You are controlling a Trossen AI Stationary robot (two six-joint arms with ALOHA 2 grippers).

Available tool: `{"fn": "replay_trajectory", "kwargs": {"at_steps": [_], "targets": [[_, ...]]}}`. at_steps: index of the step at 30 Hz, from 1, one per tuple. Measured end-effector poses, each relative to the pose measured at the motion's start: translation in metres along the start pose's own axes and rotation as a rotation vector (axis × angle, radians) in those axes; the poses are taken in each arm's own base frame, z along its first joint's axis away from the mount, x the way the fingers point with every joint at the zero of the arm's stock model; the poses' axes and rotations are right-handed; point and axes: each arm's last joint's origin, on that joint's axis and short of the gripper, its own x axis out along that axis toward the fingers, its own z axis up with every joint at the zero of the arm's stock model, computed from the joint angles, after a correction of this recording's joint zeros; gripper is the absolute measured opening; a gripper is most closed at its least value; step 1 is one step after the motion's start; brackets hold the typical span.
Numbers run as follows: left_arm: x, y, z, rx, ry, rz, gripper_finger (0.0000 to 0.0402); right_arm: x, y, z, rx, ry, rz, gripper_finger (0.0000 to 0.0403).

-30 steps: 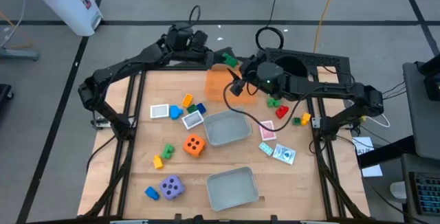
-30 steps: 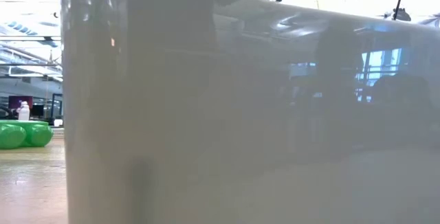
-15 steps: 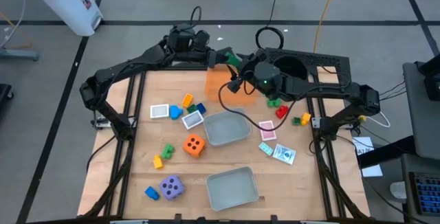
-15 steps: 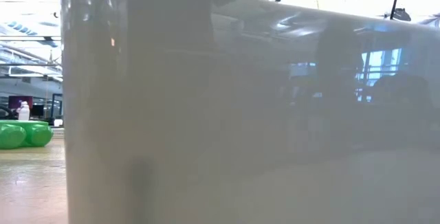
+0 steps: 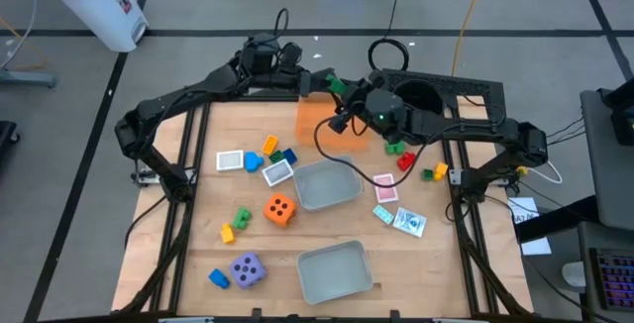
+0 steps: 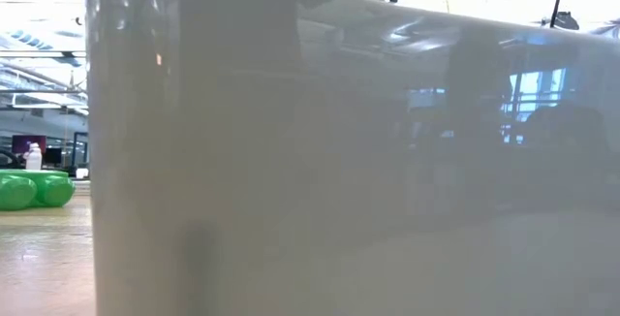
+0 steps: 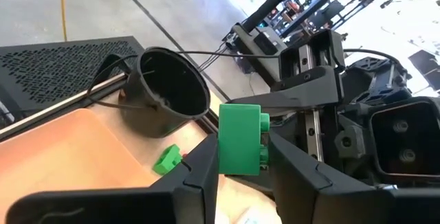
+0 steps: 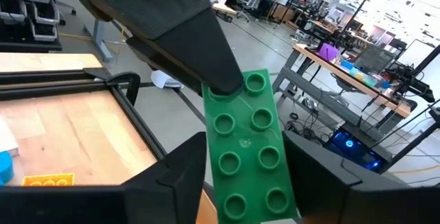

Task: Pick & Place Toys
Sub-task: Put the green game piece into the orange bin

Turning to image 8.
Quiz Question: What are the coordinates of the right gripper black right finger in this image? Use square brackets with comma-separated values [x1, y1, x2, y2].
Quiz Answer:
[281, 130, 440, 224]

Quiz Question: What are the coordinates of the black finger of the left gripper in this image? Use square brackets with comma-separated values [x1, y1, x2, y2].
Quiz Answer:
[70, 0, 243, 96]
[125, 36, 211, 96]

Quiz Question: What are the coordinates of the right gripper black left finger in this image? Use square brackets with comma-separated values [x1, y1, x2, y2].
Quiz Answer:
[0, 131, 207, 224]

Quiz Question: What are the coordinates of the dark green brick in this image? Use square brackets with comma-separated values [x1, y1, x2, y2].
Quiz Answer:
[201, 68, 299, 224]

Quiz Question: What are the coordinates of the white paper sheet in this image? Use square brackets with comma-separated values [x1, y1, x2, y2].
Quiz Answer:
[150, 69, 184, 90]

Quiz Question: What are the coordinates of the computer tower blue light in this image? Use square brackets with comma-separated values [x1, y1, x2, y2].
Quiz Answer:
[324, 129, 383, 174]

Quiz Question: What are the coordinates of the yellow studded brick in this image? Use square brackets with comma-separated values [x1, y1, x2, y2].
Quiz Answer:
[21, 172, 76, 187]

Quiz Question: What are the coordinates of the wooden workbench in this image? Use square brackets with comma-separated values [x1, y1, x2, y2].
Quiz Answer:
[273, 43, 413, 142]

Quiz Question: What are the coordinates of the storage bin rack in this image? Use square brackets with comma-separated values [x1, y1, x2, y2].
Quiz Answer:
[0, 0, 63, 52]

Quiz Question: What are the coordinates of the blue rounded toy block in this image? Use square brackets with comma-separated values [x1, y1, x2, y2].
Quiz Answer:
[0, 150, 15, 186]

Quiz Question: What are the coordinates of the purple container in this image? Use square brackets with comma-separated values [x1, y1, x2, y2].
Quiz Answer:
[318, 43, 340, 63]

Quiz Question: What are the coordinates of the white monitor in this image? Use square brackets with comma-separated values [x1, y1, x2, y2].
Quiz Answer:
[397, 38, 437, 69]

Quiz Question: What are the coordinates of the black corner bracket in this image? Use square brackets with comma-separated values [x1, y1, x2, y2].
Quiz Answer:
[84, 67, 142, 107]

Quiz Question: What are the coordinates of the black aluminium table frame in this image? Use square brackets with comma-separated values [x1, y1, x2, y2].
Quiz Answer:
[0, 67, 168, 161]

